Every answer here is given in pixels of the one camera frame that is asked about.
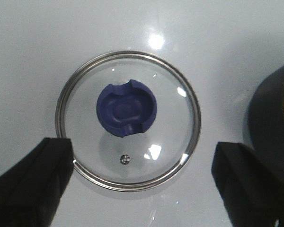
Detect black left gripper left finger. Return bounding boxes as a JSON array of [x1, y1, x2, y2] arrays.
[[0, 138, 73, 227]]

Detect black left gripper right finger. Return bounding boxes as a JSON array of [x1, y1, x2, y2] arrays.
[[211, 142, 284, 227]]

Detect glass lid with blue knob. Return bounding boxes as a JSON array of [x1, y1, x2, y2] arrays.
[[55, 50, 201, 192]]

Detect dark blue saucepan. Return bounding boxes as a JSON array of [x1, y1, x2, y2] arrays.
[[248, 66, 284, 163]]

